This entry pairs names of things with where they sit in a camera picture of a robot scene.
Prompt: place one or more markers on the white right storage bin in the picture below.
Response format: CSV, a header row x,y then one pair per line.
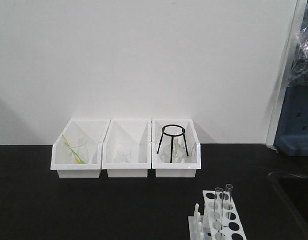
x,y
175,170

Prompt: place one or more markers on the black lab sink basin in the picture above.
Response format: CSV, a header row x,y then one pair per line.
x,y
292,188

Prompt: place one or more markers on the white storage bin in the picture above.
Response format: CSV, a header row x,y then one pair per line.
x,y
135,134
175,170
94,130

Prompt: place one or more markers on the green plastic spatula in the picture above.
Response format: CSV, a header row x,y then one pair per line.
x,y
79,153

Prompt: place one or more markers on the white left storage bin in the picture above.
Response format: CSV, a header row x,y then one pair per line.
x,y
94,130

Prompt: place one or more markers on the clear glass test tube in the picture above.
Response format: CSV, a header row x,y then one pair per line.
x,y
227,200
218,208

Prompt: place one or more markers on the clear plastic bag of pegs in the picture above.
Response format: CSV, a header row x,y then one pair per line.
x,y
299,71

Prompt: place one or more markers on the clear round glass flask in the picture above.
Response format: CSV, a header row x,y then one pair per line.
x,y
173,154

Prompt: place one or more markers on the white test tube rack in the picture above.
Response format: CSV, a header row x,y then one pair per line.
x,y
201,225

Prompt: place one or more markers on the clear glass beaker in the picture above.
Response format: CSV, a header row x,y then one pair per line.
x,y
77,141

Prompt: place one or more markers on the blue-grey pegboard drying rack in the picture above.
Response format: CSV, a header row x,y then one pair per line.
x,y
292,131

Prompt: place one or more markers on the white middle storage bin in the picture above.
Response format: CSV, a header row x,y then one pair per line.
x,y
135,134

